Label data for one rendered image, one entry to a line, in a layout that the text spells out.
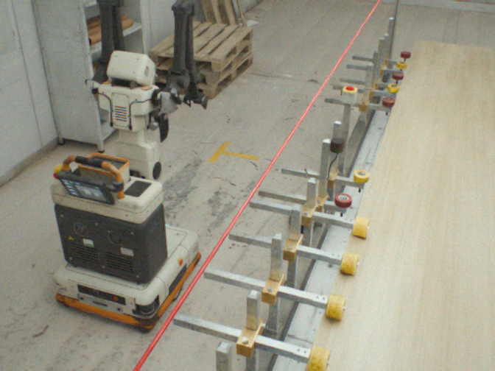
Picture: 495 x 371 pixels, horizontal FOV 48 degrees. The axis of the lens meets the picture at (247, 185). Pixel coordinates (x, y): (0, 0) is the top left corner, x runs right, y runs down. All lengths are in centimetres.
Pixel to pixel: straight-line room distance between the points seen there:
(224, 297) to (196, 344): 39
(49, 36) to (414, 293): 355
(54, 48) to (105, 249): 221
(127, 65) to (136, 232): 85
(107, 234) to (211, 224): 117
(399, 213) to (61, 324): 195
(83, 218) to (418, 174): 172
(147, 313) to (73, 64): 238
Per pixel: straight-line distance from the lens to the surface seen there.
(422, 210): 262
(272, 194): 268
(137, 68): 289
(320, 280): 256
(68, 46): 469
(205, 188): 433
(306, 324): 236
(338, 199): 259
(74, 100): 486
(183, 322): 189
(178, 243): 332
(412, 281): 221
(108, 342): 319
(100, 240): 299
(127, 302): 305
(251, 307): 177
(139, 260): 293
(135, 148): 307
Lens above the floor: 231
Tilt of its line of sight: 32 degrees down
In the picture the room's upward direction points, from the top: 1 degrees clockwise
